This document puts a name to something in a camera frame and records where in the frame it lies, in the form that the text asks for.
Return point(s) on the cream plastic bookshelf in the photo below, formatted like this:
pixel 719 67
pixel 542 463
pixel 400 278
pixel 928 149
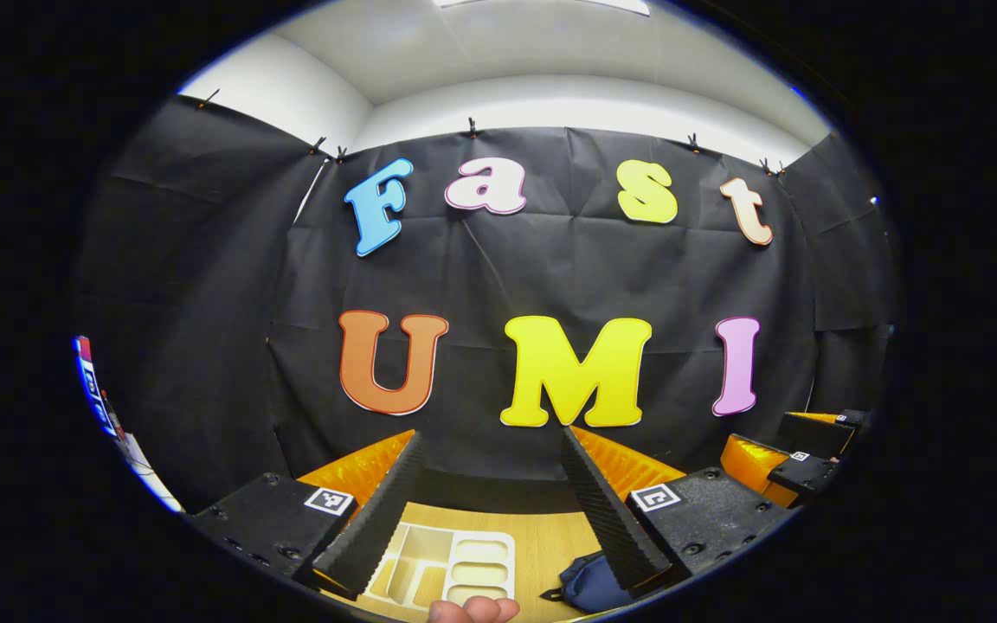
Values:
pixel 490 562

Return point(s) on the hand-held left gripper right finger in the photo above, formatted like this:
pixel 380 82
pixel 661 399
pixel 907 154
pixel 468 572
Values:
pixel 607 510

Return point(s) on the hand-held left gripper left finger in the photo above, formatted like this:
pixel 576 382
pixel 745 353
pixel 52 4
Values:
pixel 377 510

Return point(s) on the row of black cloth clips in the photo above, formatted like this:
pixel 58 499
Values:
pixel 471 129

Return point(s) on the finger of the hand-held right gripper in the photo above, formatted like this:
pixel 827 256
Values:
pixel 819 433
pixel 810 472

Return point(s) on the white printed banner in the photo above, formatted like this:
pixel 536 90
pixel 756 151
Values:
pixel 105 407

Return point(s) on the blue schoolbag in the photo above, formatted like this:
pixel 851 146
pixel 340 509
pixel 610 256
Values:
pixel 589 584

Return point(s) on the ceiling light panel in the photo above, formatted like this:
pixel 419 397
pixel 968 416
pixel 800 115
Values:
pixel 550 4

